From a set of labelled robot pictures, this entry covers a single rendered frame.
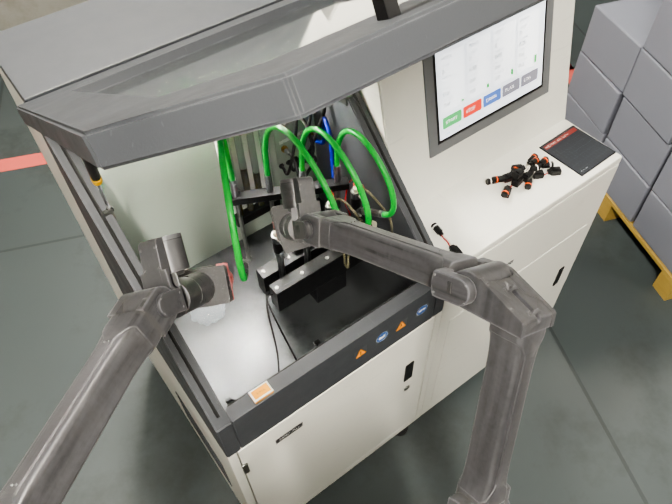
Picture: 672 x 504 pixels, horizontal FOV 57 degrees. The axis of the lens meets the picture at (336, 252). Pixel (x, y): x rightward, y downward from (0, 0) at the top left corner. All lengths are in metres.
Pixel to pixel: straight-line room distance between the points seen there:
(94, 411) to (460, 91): 1.22
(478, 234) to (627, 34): 1.46
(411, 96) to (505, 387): 0.89
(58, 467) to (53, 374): 2.03
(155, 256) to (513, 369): 0.54
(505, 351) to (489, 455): 0.17
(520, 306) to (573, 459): 1.72
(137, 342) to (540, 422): 1.92
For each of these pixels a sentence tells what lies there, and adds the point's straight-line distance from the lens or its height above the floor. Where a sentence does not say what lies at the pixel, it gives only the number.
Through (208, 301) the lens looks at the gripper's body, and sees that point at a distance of 1.06.
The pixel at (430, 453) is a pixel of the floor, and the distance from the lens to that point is 2.43.
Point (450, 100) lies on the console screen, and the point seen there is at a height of 1.24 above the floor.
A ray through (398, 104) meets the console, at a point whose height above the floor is 1.30.
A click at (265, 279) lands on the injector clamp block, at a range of 1.61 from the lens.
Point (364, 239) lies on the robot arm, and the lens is 1.04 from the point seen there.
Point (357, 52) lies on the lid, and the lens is 0.55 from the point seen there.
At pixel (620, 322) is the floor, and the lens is 2.90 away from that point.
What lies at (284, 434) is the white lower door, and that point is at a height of 0.71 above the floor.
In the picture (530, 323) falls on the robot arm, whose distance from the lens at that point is 0.85.
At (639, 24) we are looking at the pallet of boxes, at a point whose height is 0.81.
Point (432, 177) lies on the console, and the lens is 1.75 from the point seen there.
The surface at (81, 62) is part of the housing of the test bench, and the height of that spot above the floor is 1.50.
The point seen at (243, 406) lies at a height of 0.95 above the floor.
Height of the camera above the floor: 2.26
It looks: 51 degrees down
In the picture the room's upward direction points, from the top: 2 degrees counter-clockwise
